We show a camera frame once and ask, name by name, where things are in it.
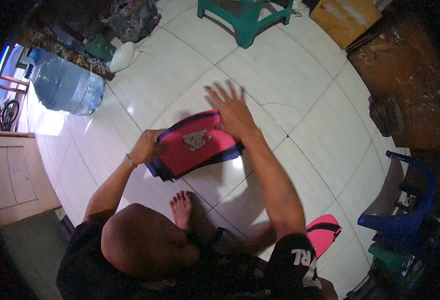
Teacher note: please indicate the person's right hand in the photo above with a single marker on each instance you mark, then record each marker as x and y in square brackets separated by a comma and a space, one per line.
[235, 116]

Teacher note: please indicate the pink purple cat print bag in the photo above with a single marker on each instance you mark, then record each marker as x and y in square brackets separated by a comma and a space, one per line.
[195, 148]

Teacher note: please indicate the bicycle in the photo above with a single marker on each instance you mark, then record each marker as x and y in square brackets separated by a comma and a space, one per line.
[9, 114]

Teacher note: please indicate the person's left fingers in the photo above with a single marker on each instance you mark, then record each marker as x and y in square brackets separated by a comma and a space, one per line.
[157, 139]

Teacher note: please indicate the dark grey stone block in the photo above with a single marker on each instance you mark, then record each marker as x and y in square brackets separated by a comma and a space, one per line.
[386, 116]

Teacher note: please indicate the white tied sack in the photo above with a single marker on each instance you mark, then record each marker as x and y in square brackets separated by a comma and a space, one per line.
[124, 56]

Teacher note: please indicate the person's body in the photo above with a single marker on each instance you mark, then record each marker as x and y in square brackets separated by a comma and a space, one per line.
[92, 270]

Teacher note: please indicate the brown cardboard box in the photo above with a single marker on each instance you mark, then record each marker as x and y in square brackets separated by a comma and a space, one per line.
[345, 20]

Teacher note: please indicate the person's right fingers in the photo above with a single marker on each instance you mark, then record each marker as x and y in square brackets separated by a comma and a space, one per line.
[225, 96]

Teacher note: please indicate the green plastic bag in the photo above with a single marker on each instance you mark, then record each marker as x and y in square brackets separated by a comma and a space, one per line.
[100, 48]

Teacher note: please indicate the blue plastic chair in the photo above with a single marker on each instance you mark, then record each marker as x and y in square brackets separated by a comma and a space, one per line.
[414, 217]

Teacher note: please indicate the dark wooden bench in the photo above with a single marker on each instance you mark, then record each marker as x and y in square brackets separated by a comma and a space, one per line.
[66, 52]

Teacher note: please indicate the person's legs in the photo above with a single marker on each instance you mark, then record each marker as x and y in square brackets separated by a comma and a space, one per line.
[148, 240]

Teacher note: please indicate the person's left hand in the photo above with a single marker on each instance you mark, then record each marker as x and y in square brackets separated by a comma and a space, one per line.
[145, 148]

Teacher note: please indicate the light wooden door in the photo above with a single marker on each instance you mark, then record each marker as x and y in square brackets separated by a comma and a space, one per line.
[21, 180]

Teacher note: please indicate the large clear water jug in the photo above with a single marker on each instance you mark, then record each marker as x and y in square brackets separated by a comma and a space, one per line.
[64, 84]

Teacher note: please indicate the dark crumpled bag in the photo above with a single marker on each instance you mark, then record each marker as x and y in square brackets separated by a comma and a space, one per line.
[133, 18]

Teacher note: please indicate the green plastic stool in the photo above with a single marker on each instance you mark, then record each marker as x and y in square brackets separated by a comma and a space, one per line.
[248, 22]

